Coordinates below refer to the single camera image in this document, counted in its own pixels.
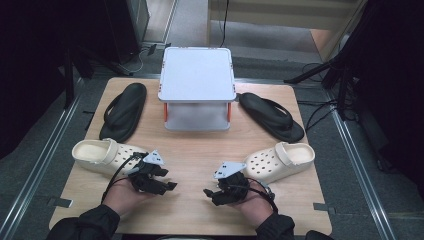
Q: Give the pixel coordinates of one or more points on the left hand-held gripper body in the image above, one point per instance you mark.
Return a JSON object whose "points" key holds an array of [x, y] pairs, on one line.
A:
{"points": [[146, 180]]}

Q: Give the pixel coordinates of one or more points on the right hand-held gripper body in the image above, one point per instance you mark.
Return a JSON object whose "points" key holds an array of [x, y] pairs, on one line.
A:
{"points": [[233, 186]]}

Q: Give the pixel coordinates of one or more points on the cream clog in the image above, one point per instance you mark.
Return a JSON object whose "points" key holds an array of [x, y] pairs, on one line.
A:
{"points": [[93, 153], [293, 156]]}

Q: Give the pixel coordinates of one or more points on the black flip-flop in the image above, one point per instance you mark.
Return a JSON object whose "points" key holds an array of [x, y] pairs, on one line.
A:
{"points": [[131, 103], [256, 105]]}

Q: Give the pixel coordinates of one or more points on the white shoe rack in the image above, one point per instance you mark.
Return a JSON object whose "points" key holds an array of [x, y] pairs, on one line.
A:
{"points": [[196, 73]]}

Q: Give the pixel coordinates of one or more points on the person's right hand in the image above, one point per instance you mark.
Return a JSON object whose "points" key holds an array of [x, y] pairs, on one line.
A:
{"points": [[255, 210]]}

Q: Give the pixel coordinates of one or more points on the person's left hand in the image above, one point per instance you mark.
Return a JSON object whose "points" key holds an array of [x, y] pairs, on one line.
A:
{"points": [[120, 198]]}

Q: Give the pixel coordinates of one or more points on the grey tape strip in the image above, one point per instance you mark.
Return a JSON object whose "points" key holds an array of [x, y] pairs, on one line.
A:
{"points": [[325, 208], [60, 202]]}

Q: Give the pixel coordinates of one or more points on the small black plug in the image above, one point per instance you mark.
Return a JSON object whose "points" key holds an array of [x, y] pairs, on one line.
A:
{"points": [[151, 49]]}

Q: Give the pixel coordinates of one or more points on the black tripod stand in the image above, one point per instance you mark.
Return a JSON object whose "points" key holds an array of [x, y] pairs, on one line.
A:
{"points": [[310, 71]]}

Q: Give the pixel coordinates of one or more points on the black cabinet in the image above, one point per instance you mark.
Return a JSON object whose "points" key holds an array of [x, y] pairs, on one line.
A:
{"points": [[123, 30]]}

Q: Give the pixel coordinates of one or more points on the black curtain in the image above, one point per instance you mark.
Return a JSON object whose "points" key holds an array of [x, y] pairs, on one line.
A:
{"points": [[396, 83], [33, 66]]}

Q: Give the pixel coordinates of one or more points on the metal floor rail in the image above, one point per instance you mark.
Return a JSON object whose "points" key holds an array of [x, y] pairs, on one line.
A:
{"points": [[360, 166], [40, 166]]}

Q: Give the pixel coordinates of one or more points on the black stand post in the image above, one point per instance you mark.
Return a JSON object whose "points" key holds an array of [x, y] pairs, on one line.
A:
{"points": [[69, 83]]}

